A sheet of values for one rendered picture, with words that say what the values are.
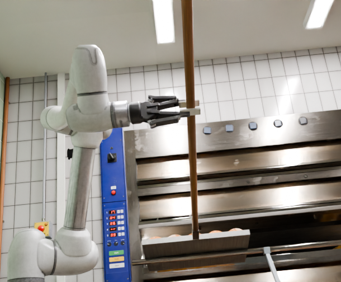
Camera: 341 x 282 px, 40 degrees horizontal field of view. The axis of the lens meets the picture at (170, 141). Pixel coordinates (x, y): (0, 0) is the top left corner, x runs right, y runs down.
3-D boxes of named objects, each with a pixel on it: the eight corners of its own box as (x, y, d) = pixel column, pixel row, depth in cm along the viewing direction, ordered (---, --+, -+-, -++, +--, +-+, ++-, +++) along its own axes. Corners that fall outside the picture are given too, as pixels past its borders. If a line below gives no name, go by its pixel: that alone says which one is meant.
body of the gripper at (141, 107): (131, 111, 163) (157, 108, 163) (131, 130, 158) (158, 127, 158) (127, 96, 157) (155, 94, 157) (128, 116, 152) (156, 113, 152)
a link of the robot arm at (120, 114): (114, 134, 159) (132, 132, 158) (110, 117, 151) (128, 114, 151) (114, 113, 164) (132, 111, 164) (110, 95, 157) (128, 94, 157)
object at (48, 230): (36, 240, 293) (37, 224, 297) (52, 238, 293) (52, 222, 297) (33, 238, 286) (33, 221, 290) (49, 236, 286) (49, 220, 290)
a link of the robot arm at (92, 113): (112, 131, 153) (108, 91, 152) (65, 136, 153) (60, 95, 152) (115, 129, 163) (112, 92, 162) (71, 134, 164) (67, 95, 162)
